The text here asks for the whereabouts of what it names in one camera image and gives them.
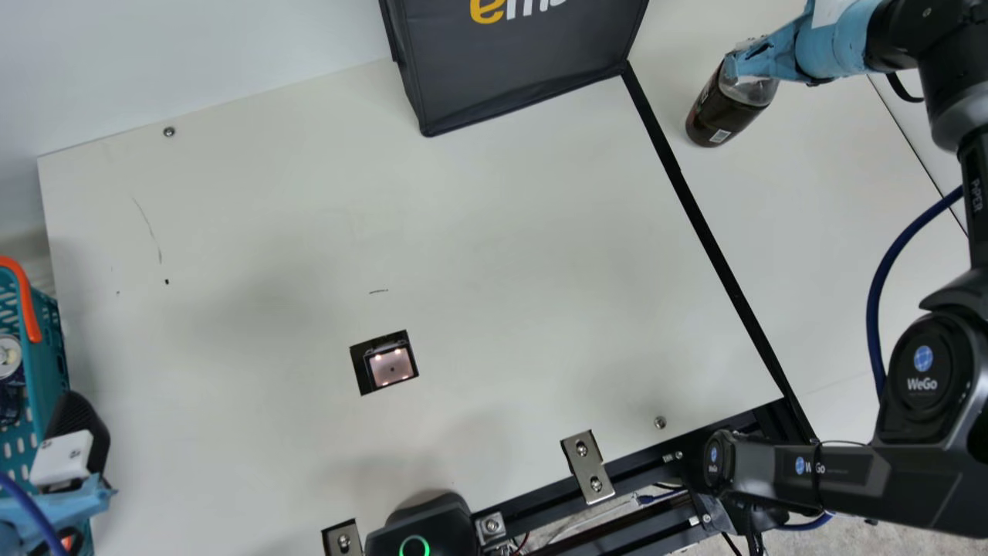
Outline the teal shopping basket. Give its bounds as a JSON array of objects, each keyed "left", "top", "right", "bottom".
[{"left": 0, "top": 256, "right": 98, "bottom": 556}]

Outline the small square scanner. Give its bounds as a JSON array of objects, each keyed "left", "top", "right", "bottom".
[{"left": 349, "top": 330, "right": 420, "bottom": 396}]

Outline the black strip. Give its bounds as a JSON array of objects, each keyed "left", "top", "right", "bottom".
[{"left": 620, "top": 62, "right": 819, "bottom": 446}]

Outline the blue cable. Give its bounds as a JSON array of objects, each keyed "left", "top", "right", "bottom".
[
  {"left": 865, "top": 185, "right": 966, "bottom": 402},
  {"left": 0, "top": 471, "right": 69, "bottom": 556}
]

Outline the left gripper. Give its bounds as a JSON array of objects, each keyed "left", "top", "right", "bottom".
[{"left": 0, "top": 391, "right": 118, "bottom": 556}]

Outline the black device with green light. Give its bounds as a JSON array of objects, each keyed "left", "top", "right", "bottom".
[{"left": 364, "top": 493, "right": 480, "bottom": 556}]

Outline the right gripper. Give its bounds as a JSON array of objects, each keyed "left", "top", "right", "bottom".
[{"left": 723, "top": 0, "right": 882, "bottom": 83}]

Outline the dark coffee bottle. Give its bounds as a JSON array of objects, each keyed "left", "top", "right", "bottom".
[{"left": 685, "top": 39, "right": 780, "bottom": 148}]

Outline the patterned can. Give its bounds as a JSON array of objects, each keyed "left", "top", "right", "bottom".
[{"left": 0, "top": 332, "right": 25, "bottom": 427}]

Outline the dark grey bag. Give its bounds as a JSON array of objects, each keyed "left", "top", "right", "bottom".
[{"left": 378, "top": 0, "right": 651, "bottom": 137}]

